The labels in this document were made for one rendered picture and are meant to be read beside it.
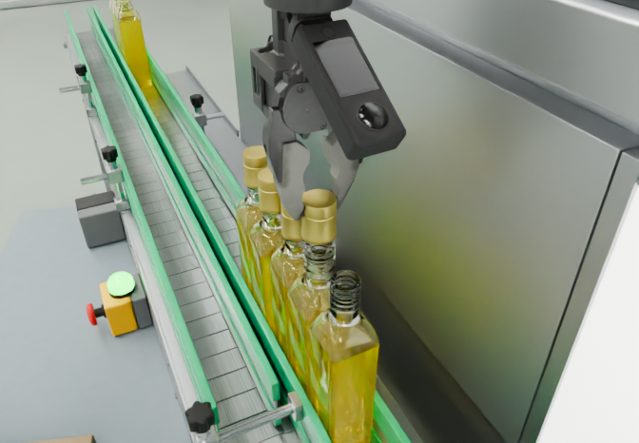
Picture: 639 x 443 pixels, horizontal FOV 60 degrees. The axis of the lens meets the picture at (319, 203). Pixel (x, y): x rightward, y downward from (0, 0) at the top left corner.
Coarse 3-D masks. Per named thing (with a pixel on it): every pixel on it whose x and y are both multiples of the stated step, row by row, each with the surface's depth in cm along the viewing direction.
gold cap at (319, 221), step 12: (312, 192) 53; (324, 192) 53; (312, 204) 52; (324, 204) 52; (336, 204) 52; (312, 216) 52; (324, 216) 52; (336, 216) 53; (312, 228) 53; (324, 228) 53; (336, 228) 55; (312, 240) 54; (324, 240) 54
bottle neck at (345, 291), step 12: (336, 276) 52; (348, 276) 53; (336, 288) 51; (348, 288) 51; (360, 288) 52; (336, 300) 52; (348, 300) 51; (336, 312) 52; (348, 312) 52; (336, 324) 53; (348, 324) 53
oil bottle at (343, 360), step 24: (360, 312) 55; (312, 336) 56; (336, 336) 53; (360, 336) 53; (312, 360) 58; (336, 360) 53; (360, 360) 55; (312, 384) 61; (336, 384) 55; (360, 384) 57; (336, 408) 57; (360, 408) 59; (336, 432) 59; (360, 432) 62
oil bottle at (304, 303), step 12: (300, 276) 60; (300, 288) 58; (312, 288) 58; (288, 300) 61; (300, 300) 58; (312, 300) 57; (324, 300) 57; (288, 312) 62; (300, 312) 58; (312, 312) 57; (300, 324) 59; (300, 336) 60; (300, 348) 61; (300, 360) 63; (300, 372) 64; (300, 384) 65
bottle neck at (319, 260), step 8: (304, 248) 55; (312, 248) 57; (320, 248) 57; (328, 248) 55; (304, 256) 56; (312, 256) 55; (320, 256) 55; (328, 256) 55; (304, 264) 57; (312, 264) 56; (320, 264) 55; (328, 264) 56; (312, 272) 56; (320, 272) 56; (328, 272) 56; (312, 280) 57; (320, 280) 57; (328, 280) 57; (320, 288) 57
